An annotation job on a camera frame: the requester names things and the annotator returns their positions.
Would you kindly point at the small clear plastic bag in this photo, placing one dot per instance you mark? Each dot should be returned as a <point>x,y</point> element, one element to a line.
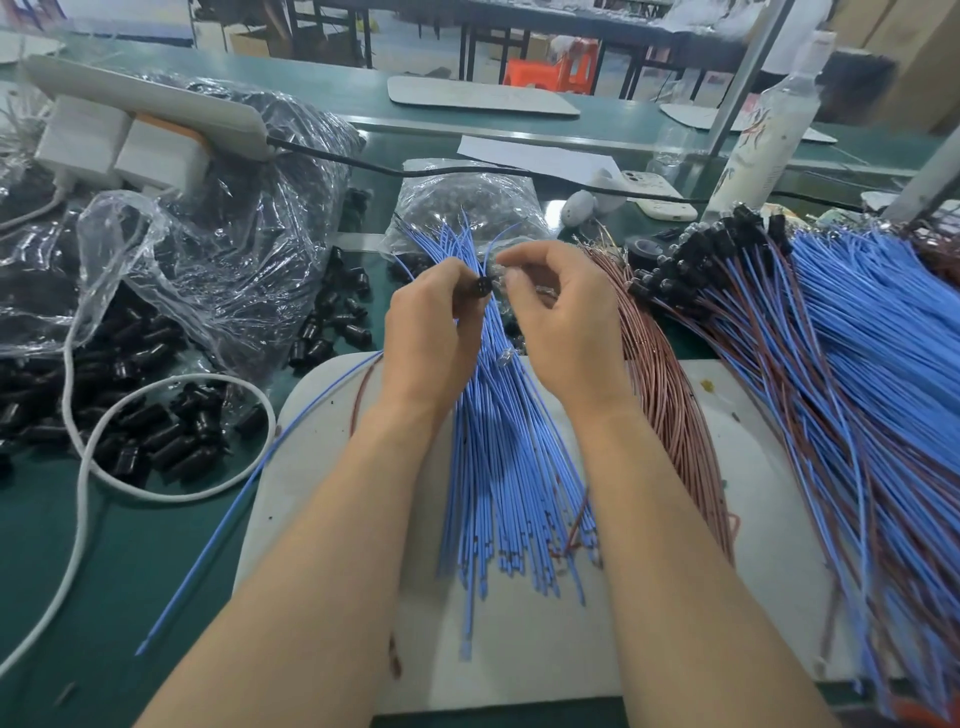
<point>468,203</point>

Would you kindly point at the cardboard boxes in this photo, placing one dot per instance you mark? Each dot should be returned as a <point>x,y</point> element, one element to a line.
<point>900,45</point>

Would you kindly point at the person's left hand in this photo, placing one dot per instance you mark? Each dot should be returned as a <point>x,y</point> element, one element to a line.
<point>432,345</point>

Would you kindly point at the person's right forearm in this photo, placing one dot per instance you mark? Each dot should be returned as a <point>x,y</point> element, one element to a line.
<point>705,600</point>

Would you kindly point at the person's right hand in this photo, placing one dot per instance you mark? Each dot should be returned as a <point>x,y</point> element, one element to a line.
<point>573,330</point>

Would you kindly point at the person's left forearm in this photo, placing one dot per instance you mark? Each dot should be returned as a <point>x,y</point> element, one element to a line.
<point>285,600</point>

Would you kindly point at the white flat device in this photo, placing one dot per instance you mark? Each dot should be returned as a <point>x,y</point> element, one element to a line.
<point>651,195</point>

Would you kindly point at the white paper sheet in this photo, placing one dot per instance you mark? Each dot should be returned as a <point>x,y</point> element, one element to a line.
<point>531,158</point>

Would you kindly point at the white power strip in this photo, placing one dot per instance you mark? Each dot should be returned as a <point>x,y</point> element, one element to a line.
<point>150,102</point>

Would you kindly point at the long black-frame table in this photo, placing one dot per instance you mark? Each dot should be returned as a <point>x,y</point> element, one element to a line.
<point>480,12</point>

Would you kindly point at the white spray bottle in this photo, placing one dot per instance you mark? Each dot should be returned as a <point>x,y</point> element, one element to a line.
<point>765,143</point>

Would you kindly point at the white work board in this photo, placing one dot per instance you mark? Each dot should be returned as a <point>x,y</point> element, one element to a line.
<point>555,653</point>

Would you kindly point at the white computer mouse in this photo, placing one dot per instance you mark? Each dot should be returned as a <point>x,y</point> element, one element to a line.
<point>579,209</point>

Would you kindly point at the short metal frame post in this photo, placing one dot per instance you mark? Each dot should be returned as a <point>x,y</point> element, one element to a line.
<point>923,177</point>

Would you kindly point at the white orange charger adapter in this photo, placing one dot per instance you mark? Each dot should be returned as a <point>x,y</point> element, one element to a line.
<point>159,153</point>

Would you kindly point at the orange plastic stool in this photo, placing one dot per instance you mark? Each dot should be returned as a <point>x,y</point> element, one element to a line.
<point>552,68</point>

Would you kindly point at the slanted metal frame post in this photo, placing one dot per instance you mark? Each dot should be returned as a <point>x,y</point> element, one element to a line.
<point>753,72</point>

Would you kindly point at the large clear plastic bag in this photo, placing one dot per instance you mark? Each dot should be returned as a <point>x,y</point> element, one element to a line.
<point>248,222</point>

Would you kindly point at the pile of black plastic caps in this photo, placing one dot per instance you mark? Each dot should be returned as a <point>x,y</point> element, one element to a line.
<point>135,428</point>

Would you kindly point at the black cap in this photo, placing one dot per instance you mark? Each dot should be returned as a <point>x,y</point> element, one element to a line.
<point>483,282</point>

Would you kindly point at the blue table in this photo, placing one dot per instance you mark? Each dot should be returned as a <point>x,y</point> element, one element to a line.
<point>120,15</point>

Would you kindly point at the white flat tray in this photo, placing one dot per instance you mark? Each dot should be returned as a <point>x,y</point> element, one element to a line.
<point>690,120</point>
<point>27,45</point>
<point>483,96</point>

